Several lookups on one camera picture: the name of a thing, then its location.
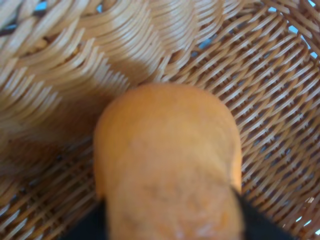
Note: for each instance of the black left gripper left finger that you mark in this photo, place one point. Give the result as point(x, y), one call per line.
point(92, 226)

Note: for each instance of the orange woven wicker basket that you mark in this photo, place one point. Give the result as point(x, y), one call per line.
point(62, 62)

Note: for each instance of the orange fruit with stem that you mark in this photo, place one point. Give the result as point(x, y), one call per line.
point(167, 163)

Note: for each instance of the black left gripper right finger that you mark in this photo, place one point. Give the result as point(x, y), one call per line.
point(251, 224)

